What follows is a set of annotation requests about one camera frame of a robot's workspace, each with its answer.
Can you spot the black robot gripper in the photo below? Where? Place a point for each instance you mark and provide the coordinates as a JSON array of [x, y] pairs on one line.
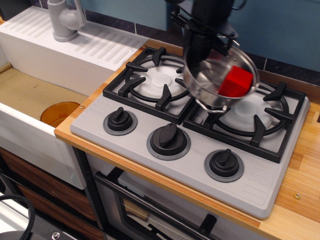
[[206, 27]]

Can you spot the stainless steel pan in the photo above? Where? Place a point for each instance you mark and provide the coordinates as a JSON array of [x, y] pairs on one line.
[[205, 78]]

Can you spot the red cube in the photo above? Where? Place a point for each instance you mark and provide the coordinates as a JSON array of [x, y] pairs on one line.
[[237, 83]]

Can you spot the black middle stove knob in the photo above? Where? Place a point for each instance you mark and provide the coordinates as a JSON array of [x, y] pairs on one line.
[[168, 143]]

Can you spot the black stove knob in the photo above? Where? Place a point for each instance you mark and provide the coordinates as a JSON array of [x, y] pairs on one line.
[[224, 166], [120, 122], [168, 143]]

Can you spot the black left stove knob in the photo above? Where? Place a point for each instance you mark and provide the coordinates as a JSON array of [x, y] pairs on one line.
[[120, 122]]

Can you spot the grey toy stove top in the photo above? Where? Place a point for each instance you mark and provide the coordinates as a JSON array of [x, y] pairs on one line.
[[255, 192]]

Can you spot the black right stove knob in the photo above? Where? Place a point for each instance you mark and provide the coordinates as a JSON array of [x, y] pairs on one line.
[[224, 166]]

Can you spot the black left burner grate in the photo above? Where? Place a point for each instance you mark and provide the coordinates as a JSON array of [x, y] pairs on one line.
[[151, 87]]

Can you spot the black burner grate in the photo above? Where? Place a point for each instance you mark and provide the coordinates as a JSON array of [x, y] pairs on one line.
[[267, 123], [151, 87]]

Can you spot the black right burner grate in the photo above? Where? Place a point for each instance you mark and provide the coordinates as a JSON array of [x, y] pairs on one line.
[[267, 123]]

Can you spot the grey toy faucet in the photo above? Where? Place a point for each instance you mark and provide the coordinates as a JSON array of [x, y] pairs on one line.
[[65, 22]]

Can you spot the orange plastic plate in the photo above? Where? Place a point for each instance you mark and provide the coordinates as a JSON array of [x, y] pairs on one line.
[[55, 114]]

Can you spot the white toy sink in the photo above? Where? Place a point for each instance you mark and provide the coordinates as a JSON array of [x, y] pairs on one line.
[[37, 72]]

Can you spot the wooden drawer cabinet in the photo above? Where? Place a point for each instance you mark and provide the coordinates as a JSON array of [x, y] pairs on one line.
[[54, 199]]

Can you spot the oven door with handle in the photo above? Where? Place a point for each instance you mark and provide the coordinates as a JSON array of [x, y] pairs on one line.
[[154, 214]]

